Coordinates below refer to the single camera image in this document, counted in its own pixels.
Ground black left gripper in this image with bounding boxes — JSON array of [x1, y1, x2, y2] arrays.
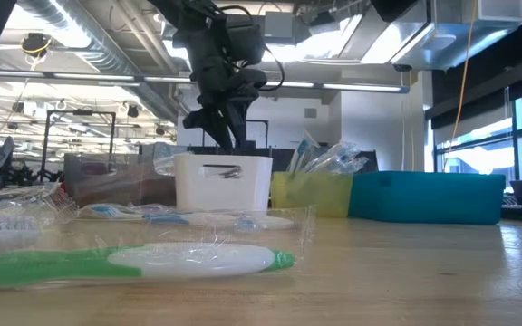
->
[[181, 22, 270, 152]]

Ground green toothbrush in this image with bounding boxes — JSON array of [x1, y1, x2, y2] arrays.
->
[[0, 206, 316, 290]]

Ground black cabinet row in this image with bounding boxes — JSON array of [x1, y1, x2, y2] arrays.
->
[[139, 140, 380, 176]]

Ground yellow plastic bin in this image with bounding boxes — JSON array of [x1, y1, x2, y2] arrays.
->
[[269, 170, 354, 218]]

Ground transparent grey plastic bin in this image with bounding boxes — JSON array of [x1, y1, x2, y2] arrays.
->
[[63, 152, 179, 207]]

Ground long ceiling light strip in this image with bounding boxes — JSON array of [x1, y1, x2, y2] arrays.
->
[[0, 67, 411, 95]]

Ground teal plastic bin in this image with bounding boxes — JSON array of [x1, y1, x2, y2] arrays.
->
[[348, 170, 507, 225]]

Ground grey office chair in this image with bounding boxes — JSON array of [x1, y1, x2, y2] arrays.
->
[[0, 135, 16, 176]]

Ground black rig frame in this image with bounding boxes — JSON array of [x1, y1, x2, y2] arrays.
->
[[242, 118, 270, 149], [41, 109, 117, 185]]

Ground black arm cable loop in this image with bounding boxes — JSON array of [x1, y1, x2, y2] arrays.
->
[[215, 3, 286, 92]]

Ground white plastic bin with handles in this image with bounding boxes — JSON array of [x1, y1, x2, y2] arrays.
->
[[173, 155, 274, 213]]

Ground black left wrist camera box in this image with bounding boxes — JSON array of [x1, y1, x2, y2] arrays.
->
[[222, 11, 267, 68]]

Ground silver round air duct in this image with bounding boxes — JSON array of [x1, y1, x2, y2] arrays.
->
[[15, 0, 185, 119]]

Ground black ceiling cable reel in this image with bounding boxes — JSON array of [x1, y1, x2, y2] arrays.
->
[[19, 31, 53, 59]]

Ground silver rectangular air duct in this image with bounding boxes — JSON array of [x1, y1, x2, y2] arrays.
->
[[295, 0, 522, 72]]

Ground yellow extension cable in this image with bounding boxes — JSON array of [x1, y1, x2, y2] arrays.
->
[[441, 0, 479, 173]]

